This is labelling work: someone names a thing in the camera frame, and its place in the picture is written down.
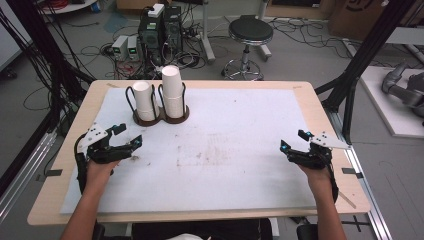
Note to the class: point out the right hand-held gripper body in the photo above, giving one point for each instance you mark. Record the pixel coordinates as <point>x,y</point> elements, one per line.
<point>316,156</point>

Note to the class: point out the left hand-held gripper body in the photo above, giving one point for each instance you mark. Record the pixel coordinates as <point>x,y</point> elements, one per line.
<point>96,137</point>

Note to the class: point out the dark brown cup rack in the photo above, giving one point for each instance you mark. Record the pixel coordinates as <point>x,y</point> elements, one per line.
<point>161,120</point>

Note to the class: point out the person's right hand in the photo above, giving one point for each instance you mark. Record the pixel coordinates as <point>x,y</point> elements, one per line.
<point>315,176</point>

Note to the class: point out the person's left hand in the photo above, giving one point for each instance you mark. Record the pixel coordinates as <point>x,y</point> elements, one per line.
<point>100,171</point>

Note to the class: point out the black tape strip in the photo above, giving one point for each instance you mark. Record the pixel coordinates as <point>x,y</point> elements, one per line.
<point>54,172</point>
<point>351,171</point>

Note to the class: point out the short white paper cup stack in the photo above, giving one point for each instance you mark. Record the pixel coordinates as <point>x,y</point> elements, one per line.
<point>145,100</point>

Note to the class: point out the tall white paper cup stack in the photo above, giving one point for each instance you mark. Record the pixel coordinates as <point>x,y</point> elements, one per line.
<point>172,90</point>

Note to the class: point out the white table mat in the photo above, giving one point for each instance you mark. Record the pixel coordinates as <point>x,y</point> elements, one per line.
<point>216,166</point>

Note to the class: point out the grey power supply unit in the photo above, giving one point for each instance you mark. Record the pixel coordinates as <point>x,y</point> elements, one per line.
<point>134,48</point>
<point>120,46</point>

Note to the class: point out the white platform board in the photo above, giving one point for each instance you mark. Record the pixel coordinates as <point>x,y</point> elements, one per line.
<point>383,106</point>

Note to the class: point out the black computer tower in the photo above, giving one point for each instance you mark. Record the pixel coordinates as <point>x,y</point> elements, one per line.
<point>150,36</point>
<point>172,26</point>

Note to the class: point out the person's black trousers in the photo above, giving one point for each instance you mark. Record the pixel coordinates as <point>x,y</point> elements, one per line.
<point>200,228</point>

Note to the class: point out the black round stool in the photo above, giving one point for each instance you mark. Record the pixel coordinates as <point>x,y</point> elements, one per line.
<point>250,31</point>

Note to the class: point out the white box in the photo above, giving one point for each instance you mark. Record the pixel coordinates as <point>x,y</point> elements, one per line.
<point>156,10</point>

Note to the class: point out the white desk leg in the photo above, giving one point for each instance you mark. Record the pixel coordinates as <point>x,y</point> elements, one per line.
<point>207,36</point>

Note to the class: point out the cardboard box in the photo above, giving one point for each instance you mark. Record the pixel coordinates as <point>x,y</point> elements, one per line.
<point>356,16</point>

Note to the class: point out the aluminium rail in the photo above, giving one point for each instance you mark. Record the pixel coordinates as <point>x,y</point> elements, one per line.
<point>363,186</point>
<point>23,176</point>

